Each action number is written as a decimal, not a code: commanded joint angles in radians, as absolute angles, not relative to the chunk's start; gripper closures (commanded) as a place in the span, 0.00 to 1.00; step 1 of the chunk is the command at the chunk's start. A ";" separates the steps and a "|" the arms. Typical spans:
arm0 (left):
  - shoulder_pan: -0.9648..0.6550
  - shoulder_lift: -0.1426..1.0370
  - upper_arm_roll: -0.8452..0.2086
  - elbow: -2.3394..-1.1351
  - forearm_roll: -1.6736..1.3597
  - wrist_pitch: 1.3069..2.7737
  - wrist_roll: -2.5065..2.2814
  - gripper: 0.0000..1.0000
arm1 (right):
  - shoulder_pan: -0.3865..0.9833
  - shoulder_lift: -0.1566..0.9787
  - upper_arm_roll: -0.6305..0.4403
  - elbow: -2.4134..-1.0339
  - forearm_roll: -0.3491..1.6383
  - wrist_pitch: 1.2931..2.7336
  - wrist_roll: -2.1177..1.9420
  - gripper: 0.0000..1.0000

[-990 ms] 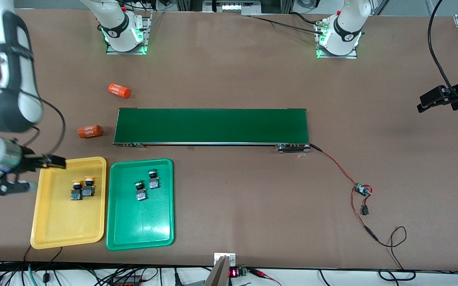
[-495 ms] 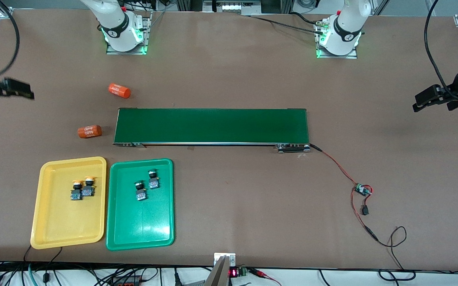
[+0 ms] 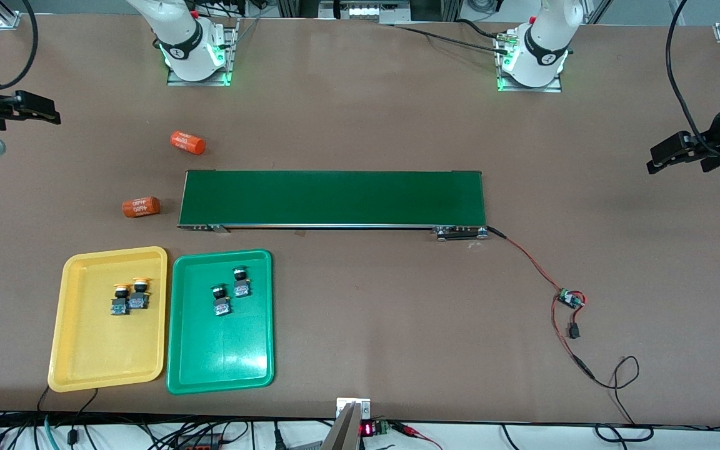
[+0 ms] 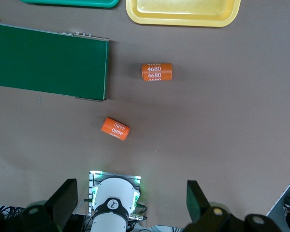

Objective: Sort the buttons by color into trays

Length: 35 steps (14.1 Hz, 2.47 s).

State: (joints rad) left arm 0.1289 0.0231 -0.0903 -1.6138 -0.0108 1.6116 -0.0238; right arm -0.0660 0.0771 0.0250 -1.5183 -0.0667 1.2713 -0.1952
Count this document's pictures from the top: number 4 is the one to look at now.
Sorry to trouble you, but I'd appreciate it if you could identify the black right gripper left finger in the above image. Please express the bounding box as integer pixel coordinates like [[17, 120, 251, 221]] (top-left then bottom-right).
[[0, 178, 78, 232]]

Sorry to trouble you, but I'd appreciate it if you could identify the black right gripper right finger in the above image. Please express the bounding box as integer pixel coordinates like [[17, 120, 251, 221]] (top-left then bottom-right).
[[182, 180, 283, 232]]

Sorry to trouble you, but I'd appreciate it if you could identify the orange cylinder with 4680 print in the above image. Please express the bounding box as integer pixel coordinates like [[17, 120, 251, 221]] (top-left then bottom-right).
[[100, 116, 131, 142], [141, 62, 173, 82]]

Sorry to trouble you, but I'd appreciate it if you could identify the green conveyor belt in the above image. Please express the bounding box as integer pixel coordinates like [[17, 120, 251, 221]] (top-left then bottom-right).
[[0, 21, 111, 102]]

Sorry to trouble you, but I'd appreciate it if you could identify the yellow plastic tray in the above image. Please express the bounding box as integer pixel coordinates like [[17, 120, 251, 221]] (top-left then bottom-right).
[[125, 0, 242, 28]]

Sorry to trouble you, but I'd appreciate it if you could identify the green plastic tray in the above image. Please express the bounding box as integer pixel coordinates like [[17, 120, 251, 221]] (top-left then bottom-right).
[[19, 0, 120, 8]]

